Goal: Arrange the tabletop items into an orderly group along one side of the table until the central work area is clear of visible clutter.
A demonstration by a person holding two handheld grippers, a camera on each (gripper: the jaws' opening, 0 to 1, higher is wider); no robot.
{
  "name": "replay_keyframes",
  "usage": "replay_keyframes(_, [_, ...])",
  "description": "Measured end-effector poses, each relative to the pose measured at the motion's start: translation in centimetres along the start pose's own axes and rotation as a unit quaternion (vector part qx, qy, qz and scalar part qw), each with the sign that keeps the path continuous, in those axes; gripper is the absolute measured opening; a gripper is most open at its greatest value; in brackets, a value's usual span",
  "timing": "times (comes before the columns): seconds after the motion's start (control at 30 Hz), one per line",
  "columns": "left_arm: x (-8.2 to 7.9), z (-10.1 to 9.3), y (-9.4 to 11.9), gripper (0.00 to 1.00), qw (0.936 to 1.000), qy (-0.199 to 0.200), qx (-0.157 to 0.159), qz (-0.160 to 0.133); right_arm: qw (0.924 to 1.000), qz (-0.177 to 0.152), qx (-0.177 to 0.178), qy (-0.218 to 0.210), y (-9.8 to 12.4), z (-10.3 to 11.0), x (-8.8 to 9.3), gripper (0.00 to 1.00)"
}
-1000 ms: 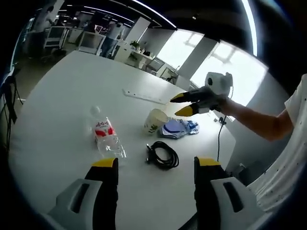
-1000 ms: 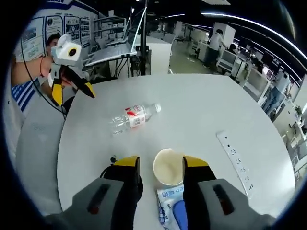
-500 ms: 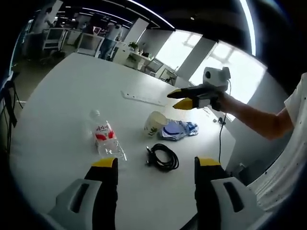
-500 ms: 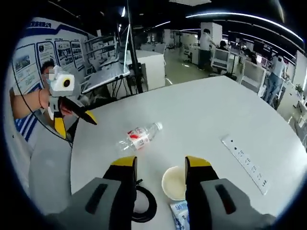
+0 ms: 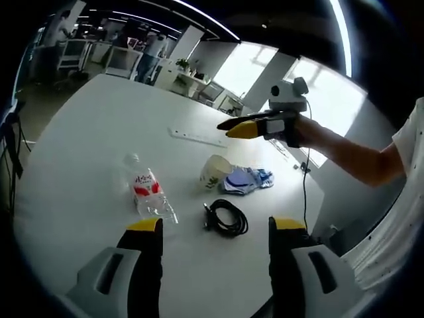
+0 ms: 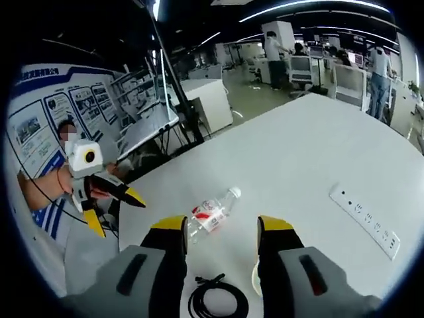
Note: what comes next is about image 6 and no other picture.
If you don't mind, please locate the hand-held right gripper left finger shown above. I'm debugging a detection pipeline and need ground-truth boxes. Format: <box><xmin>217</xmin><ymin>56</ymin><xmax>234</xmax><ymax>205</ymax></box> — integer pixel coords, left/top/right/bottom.
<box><xmin>61</xmin><ymin>215</ymin><xmax>189</xmax><ymax>318</ymax></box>

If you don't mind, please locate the wall poster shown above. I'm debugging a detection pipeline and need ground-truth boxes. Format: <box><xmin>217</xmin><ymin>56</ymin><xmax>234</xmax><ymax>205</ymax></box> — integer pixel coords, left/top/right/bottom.
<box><xmin>6</xmin><ymin>64</ymin><xmax>120</xmax><ymax>180</ymax></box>

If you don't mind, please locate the person's white printed shirt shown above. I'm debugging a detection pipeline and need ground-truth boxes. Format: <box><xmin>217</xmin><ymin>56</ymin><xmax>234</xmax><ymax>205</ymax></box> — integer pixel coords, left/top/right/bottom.
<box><xmin>6</xmin><ymin>172</ymin><xmax>69</xmax><ymax>295</ymax></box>

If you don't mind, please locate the silver laptop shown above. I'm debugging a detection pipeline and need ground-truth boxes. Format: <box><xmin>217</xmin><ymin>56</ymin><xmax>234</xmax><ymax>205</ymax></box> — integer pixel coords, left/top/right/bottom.
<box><xmin>125</xmin><ymin>78</ymin><xmax>180</xmax><ymax>146</ymax></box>

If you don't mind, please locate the white office chair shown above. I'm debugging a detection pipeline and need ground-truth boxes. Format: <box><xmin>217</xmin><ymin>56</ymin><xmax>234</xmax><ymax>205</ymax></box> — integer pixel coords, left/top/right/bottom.
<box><xmin>333</xmin><ymin>62</ymin><xmax>368</xmax><ymax>110</ymax></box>
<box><xmin>290</xmin><ymin>55</ymin><xmax>314</xmax><ymax>83</ymax></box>

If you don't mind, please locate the clear plastic bottle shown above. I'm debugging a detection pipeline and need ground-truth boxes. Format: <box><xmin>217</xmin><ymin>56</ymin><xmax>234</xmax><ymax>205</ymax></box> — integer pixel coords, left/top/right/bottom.
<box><xmin>187</xmin><ymin>187</ymin><xmax>242</xmax><ymax>244</ymax></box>

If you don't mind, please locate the black tripod stand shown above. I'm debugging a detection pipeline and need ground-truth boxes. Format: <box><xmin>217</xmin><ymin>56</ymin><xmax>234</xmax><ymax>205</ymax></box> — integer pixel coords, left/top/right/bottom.
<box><xmin>145</xmin><ymin>0</ymin><xmax>206</xmax><ymax>146</ymax></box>

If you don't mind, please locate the white paper cup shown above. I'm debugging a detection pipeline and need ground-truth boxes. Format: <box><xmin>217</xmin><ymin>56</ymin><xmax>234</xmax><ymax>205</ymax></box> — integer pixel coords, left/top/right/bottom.
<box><xmin>250</xmin><ymin>258</ymin><xmax>262</xmax><ymax>295</ymax></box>

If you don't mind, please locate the white power strip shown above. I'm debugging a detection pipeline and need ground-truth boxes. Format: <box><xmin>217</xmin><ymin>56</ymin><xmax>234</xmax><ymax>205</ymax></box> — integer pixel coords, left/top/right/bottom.
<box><xmin>329</xmin><ymin>184</ymin><xmax>401</xmax><ymax>262</ymax></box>

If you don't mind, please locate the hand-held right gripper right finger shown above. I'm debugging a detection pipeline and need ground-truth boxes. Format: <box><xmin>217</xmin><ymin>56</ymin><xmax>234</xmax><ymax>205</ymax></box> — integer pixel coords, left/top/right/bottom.
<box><xmin>257</xmin><ymin>215</ymin><xmax>384</xmax><ymax>318</ymax></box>

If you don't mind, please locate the person's left hand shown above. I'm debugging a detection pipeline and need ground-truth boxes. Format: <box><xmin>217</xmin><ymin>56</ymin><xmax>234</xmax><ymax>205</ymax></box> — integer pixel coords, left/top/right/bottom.
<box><xmin>60</xmin><ymin>172</ymin><xmax>75</xmax><ymax>197</ymax></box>

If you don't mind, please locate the white cabinet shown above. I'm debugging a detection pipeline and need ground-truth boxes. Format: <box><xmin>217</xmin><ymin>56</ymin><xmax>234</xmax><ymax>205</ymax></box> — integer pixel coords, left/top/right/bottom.
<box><xmin>180</xmin><ymin>78</ymin><xmax>235</xmax><ymax>136</ymax></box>

